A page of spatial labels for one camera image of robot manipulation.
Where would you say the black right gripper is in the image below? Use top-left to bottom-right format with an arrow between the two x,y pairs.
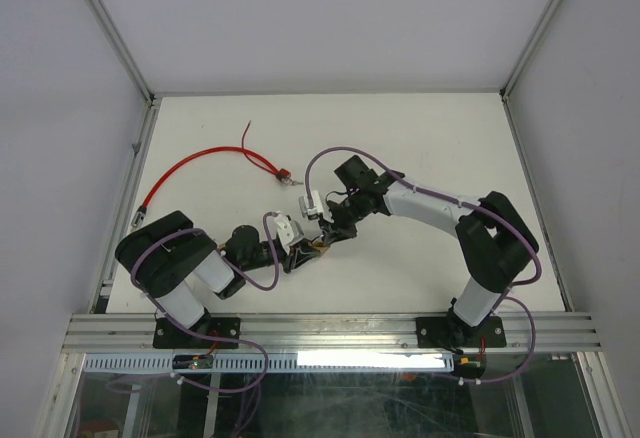
318,195 -> 367,250

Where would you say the large brass padlock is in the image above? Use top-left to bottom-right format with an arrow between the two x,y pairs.
312,241 -> 330,256

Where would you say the red cable lock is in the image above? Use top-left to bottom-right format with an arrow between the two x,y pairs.
128,140 -> 303,240

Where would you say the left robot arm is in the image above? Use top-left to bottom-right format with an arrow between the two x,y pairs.
115,211 -> 324,348

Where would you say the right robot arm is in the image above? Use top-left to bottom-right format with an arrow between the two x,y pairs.
319,155 -> 539,348

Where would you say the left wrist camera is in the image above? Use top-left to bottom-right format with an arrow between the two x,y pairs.
273,213 -> 304,253

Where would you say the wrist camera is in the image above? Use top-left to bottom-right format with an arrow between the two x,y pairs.
273,213 -> 304,253
299,190 -> 325,220

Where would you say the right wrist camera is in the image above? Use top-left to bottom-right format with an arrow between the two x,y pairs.
299,190 -> 325,220

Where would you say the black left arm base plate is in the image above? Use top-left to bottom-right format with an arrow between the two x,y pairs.
152,314 -> 241,350

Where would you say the white slotted cable duct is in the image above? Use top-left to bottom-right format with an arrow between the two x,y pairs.
84,350 -> 454,374

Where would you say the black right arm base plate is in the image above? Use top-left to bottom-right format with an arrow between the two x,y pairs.
415,315 -> 506,351

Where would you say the aluminium mounting rail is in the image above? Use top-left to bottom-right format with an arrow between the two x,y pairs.
62,312 -> 602,354

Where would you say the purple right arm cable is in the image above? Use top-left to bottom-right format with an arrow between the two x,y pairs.
304,145 -> 544,387

